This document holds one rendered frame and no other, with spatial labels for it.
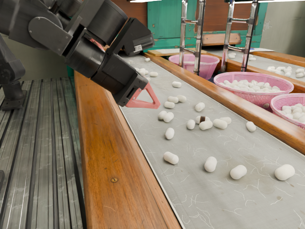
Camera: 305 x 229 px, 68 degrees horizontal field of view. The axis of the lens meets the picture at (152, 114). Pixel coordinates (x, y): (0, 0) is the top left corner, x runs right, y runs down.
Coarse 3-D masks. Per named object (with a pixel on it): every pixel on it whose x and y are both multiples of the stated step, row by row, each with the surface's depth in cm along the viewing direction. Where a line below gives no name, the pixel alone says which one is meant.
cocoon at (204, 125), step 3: (207, 120) 55; (201, 123) 54; (204, 123) 53; (207, 123) 54; (210, 123) 54; (201, 126) 53; (204, 126) 53; (207, 126) 53; (210, 126) 54; (204, 129) 54
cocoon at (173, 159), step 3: (165, 153) 43; (168, 153) 42; (171, 153) 42; (165, 156) 42; (168, 156) 42; (171, 156) 42; (174, 156) 41; (165, 159) 42; (168, 159) 42; (171, 159) 41; (174, 159) 41; (177, 159) 42; (171, 162) 42; (174, 162) 41
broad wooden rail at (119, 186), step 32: (96, 96) 68; (96, 128) 50; (128, 128) 54; (96, 160) 39; (128, 160) 39; (96, 192) 32; (128, 192) 32; (160, 192) 35; (96, 224) 27; (128, 224) 27; (160, 224) 27
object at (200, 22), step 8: (184, 0) 95; (200, 0) 82; (184, 8) 96; (200, 8) 83; (184, 16) 97; (200, 16) 84; (184, 24) 99; (200, 24) 86; (184, 32) 100; (200, 32) 87; (184, 40) 102; (200, 40) 88; (184, 48) 101; (200, 48) 89; (200, 56) 91
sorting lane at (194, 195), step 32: (160, 96) 75; (192, 96) 75; (160, 128) 55; (256, 128) 55; (160, 160) 43; (192, 160) 43; (224, 160) 43; (256, 160) 43; (288, 160) 43; (192, 192) 36; (224, 192) 36; (256, 192) 36; (288, 192) 36; (192, 224) 30; (224, 224) 30; (256, 224) 30; (288, 224) 30
